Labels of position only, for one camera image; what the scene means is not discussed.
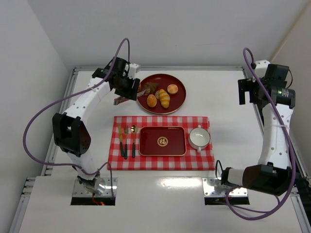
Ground metal tongs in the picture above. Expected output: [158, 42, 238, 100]
[113, 84, 145, 105]

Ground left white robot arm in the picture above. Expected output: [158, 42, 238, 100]
[52, 57, 140, 193]

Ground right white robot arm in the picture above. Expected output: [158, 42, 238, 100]
[221, 60, 295, 196]

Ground striped orange bread roll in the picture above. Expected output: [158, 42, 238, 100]
[159, 89, 170, 108]

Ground brown chocolate croissant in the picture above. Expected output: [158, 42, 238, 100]
[143, 82, 159, 95]

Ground round sesame bun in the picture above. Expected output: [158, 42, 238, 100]
[147, 94, 157, 108]

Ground round red plate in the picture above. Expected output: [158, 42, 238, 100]
[137, 74, 186, 115]

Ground round flat bun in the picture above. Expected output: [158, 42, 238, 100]
[167, 84, 178, 95]

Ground rectangular red tray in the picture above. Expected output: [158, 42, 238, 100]
[139, 126, 187, 156]

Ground red white checkered cloth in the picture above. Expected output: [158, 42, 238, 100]
[108, 116, 215, 170]

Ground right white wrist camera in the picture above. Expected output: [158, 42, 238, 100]
[254, 60, 270, 78]

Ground gold knife green handle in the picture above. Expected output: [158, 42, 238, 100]
[118, 124, 124, 157]

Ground gold spoon green handle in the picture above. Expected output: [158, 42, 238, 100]
[131, 125, 138, 158]

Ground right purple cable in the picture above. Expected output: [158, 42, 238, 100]
[225, 48, 297, 220]

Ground purple cable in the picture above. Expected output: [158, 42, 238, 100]
[225, 48, 297, 220]
[22, 37, 131, 197]

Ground gold fork green handle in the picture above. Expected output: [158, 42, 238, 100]
[124, 125, 128, 159]

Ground white two-handled bowl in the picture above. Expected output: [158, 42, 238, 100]
[188, 125, 211, 153]

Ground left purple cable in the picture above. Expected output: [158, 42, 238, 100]
[22, 37, 131, 197]

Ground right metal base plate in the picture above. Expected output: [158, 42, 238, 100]
[202, 177, 248, 198]

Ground metal base plate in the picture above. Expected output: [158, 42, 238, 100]
[72, 177, 118, 198]
[202, 177, 248, 198]

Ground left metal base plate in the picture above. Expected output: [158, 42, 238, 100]
[72, 177, 118, 198]

